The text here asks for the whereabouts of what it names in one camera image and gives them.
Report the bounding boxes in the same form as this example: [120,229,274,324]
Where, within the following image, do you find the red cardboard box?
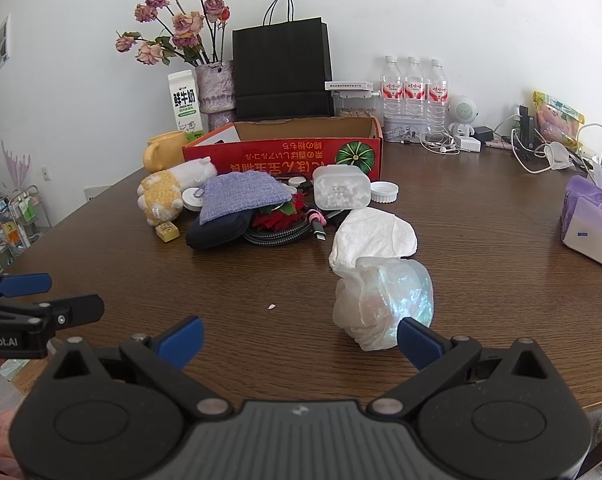
[182,115,384,186]

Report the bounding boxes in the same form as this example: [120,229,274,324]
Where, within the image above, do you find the dried pink roses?
[115,0,230,68]

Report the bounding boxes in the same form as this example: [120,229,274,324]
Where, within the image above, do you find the black upright device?
[518,105,536,153]

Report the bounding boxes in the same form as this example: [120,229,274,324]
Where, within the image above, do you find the white tissue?
[329,207,418,277]

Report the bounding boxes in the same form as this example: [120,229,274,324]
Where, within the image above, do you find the white translucent plastic box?
[312,165,372,209]

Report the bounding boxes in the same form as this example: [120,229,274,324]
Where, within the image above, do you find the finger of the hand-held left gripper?
[0,273,52,298]
[0,295,104,332]

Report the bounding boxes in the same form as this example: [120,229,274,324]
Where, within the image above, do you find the yellow mug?
[143,130,189,173]

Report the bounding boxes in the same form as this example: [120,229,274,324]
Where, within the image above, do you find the black braided cable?
[243,205,332,247]

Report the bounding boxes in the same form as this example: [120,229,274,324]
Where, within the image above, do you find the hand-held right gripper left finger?
[46,316,232,418]

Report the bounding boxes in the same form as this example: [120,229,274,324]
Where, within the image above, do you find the pale purple plant decoration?
[1,140,32,191]

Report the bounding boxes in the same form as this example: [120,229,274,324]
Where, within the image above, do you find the translucent plastic bag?
[332,256,435,352]

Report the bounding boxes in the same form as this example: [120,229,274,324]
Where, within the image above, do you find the purple linen pouch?
[198,170,292,225]

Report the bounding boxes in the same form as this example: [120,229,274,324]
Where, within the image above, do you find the white printed tin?
[382,114,429,142]

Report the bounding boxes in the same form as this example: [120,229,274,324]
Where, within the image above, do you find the white wired earphones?
[418,127,462,154]

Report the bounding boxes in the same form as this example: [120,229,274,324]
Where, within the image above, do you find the red fabric flower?
[253,195,306,231]

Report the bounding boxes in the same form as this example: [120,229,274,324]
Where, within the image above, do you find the dark navy pouch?
[186,208,254,251]

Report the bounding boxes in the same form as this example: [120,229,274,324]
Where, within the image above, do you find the white green milk carton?
[168,70,204,136]

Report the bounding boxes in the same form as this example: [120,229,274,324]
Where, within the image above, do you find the clear seed container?
[333,91,382,118]

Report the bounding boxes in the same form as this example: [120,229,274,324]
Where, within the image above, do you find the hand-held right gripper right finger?
[368,316,554,418]

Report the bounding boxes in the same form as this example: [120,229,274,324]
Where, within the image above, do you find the pink clothing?
[0,407,22,478]

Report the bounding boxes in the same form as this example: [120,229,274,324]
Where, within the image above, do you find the yellow snack packet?
[532,91,586,148]

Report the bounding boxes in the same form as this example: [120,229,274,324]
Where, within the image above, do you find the black paper bag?
[232,0,334,122]

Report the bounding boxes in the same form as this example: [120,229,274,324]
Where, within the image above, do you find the white ribbed lid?
[370,180,399,204]

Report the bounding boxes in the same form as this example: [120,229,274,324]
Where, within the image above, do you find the white face mask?
[543,141,579,170]

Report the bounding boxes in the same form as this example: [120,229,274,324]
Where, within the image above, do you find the white charging cable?
[496,115,602,176]

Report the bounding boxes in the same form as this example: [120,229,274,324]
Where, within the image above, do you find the purple textured vase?
[196,60,238,133]

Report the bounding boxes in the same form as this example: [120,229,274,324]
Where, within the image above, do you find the thin black cable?
[281,172,316,195]

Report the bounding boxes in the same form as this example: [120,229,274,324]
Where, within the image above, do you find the white robot speaker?
[447,96,479,138]

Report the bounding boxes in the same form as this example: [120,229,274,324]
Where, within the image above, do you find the purple tissue pack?
[561,170,602,273]

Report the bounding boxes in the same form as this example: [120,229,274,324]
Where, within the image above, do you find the metal storage rack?
[0,185,52,271]

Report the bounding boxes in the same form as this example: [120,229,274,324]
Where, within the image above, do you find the yellow white plush toy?
[137,156,218,226]

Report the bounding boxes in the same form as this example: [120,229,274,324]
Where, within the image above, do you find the white vented panel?
[83,185,112,206]

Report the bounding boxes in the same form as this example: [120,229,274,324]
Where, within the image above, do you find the wall notice sheet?
[0,14,12,77]

